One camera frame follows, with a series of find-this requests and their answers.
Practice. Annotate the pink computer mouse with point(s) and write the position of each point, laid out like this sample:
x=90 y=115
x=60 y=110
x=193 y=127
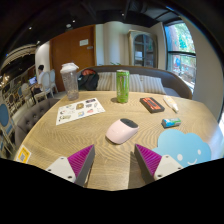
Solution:
x=120 y=132

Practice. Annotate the small green blue pack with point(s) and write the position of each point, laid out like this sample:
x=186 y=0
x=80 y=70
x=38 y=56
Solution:
x=171 y=122

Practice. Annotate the brown wooden door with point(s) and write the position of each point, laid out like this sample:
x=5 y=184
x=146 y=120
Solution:
x=71 y=46

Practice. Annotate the person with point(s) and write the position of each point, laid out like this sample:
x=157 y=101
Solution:
x=40 y=73

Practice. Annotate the green drink can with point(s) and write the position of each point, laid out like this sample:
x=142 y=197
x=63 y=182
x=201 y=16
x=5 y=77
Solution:
x=122 y=87

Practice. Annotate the white dining chair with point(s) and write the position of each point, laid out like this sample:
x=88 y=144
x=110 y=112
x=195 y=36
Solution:
x=46 y=83

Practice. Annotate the black and orange box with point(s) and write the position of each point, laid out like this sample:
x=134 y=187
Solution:
x=152 y=104

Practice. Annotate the grey tufted armchair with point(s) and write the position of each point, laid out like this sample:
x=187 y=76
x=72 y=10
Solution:
x=31 y=116

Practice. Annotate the open laptop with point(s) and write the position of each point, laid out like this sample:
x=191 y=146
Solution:
x=32 y=80

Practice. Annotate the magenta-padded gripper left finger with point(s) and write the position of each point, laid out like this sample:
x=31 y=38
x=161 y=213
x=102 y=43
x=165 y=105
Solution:
x=60 y=166

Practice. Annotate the brown curved sofa bench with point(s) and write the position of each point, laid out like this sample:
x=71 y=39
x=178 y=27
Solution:
x=173 y=81

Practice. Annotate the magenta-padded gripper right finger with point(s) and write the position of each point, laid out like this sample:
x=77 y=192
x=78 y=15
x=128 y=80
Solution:
x=166 y=165

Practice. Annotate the white sticker sheet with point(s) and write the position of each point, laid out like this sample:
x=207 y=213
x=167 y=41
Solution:
x=79 y=110

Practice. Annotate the clear shaker bottle white lid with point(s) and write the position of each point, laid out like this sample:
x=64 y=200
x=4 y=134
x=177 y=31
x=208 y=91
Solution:
x=70 y=83

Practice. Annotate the yellow square card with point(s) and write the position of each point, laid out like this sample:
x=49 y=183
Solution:
x=23 y=154

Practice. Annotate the striped cushion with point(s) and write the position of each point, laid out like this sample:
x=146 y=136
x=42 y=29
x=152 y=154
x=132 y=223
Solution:
x=152 y=84
x=106 y=81
x=136 y=83

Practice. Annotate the black framed window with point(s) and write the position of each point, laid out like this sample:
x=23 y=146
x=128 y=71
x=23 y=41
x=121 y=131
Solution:
x=181 y=51

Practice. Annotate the black backpack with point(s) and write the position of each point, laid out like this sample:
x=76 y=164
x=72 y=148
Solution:
x=88 y=80

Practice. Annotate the arched glass door cabinet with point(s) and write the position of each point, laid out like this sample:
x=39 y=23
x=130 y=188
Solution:
x=143 y=50

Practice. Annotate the blue cloud-shaped mouse pad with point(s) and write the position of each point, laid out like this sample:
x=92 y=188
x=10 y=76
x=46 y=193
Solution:
x=181 y=143

